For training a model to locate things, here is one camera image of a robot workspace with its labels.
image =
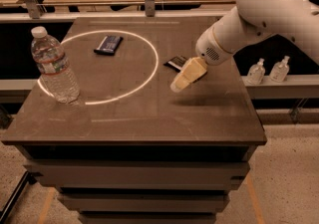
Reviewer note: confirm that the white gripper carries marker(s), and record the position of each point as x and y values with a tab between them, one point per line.
206	49

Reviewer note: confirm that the black chocolate rxbar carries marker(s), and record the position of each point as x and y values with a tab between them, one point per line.
176	63

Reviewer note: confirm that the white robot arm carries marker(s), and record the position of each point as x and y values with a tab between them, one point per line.
251	22

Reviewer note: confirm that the left sanitizer pump bottle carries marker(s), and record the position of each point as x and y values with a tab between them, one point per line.
256	73

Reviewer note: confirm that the sanitizer pump bottle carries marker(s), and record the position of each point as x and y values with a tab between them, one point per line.
256	73
280	70

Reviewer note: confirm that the right sanitizer pump bottle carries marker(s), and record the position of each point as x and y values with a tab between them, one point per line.
280	70

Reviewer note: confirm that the clear plastic water bottle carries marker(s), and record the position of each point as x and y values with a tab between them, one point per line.
54	66

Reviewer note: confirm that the blue snack bar wrapper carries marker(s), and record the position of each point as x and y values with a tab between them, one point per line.
109	45

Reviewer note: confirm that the dark drawer cabinet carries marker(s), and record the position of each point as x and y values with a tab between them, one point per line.
131	151

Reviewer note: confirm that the black stand leg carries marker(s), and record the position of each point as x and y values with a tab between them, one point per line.
5	211

